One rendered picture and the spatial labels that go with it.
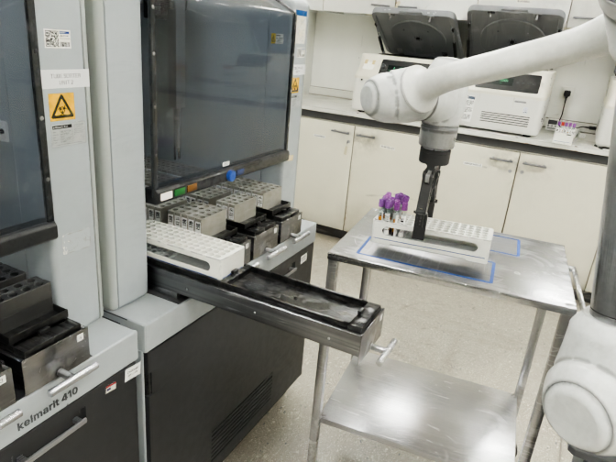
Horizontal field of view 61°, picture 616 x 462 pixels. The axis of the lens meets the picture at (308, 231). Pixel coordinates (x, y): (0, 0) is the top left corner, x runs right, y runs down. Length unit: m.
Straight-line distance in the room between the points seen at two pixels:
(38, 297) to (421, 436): 1.11
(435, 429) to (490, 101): 2.07
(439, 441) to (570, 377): 0.84
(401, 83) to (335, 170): 2.47
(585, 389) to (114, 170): 0.92
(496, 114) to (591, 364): 2.49
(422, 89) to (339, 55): 3.08
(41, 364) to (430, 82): 0.89
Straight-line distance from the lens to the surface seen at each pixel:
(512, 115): 3.26
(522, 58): 1.11
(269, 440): 1.99
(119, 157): 1.14
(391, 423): 1.69
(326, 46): 4.24
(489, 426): 1.79
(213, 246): 1.25
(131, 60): 1.14
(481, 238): 1.34
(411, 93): 1.15
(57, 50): 1.03
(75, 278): 1.14
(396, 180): 3.45
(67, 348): 1.06
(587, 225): 3.34
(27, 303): 1.07
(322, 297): 1.18
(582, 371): 0.88
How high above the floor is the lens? 1.35
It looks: 21 degrees down
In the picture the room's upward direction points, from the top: 5 degrees clockwise
